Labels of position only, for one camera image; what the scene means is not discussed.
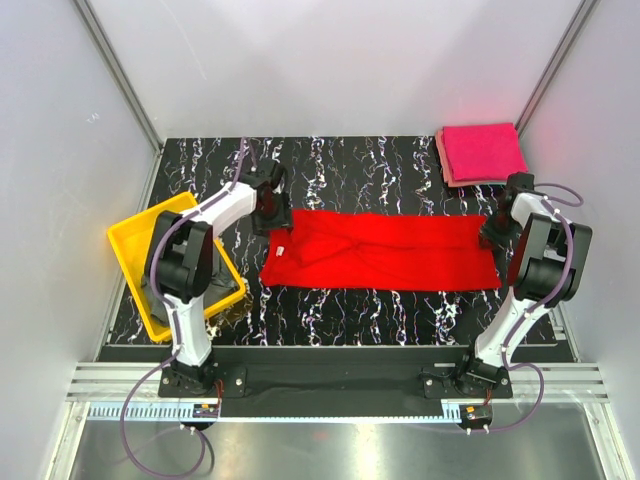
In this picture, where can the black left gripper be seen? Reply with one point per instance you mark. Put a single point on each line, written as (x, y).
(281, 221)

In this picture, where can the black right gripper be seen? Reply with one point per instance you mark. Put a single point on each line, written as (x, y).
(487, 233)

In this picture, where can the red t-shirt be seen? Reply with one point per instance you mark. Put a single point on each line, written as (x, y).
(329, 250)

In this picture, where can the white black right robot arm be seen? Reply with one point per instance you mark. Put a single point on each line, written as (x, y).
(545, 270)

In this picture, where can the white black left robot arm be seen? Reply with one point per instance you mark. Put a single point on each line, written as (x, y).
(180, 261)

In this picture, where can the grey t-shirt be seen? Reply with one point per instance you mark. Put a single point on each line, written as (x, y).
(221, 285)

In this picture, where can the folded salmon pink t-shirt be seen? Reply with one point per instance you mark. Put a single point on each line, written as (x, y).
(445, 165)

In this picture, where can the yellow plastic bin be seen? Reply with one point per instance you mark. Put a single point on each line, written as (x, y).
(130, 240)

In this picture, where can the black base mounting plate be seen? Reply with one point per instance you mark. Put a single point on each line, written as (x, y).
(370, 356)

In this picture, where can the white slotted cable duct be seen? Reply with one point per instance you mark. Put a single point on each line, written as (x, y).
(199, 412)

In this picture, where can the left aluminium corner post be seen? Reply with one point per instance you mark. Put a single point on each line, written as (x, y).
(111, 61)

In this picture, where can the aluminium corner post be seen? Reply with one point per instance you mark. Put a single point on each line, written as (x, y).
(111, 61)
(569, 38)

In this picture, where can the right aluminium corner post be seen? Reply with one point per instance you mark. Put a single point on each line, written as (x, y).
(569, 38)

